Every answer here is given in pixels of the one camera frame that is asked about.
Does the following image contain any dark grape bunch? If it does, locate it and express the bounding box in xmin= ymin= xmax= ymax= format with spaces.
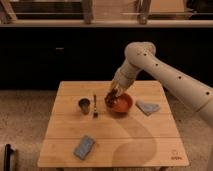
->
xmin=104 ymin=89 xmax=118 ymax=108

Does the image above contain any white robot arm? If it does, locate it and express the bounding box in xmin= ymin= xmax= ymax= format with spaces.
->
xmin=110 ymin=42 xmax=213 ymax=129

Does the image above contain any orange bowl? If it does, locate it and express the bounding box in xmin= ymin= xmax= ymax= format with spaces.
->
xmin=107 ymin=93 xmax=133 ymax=113

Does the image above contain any blue folded cloth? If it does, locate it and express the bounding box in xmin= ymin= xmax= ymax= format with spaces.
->
xmin=135 ymin=100 xmax=160 ymax=116

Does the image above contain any dark metal cup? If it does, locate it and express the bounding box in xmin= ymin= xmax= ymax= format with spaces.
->
xmin=78 ymin=98 xmax=90 ymax=114

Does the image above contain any wooden folding table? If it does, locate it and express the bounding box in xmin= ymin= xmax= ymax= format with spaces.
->
xmin=38 ymin=81 xmax=189 ymax=168

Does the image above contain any blue sponge near front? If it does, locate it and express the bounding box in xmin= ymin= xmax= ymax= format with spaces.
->
xmin=73 ymin=135 xmax=95 ymax=160

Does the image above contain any black object at floor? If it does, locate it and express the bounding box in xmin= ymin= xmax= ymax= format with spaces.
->
xmin=3 ymin=144 xmax=15 ymax=171

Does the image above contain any wooden shelf frame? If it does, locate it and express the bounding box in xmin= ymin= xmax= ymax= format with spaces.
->
xmin=0 ymin=0 xmax=213 ymax=28

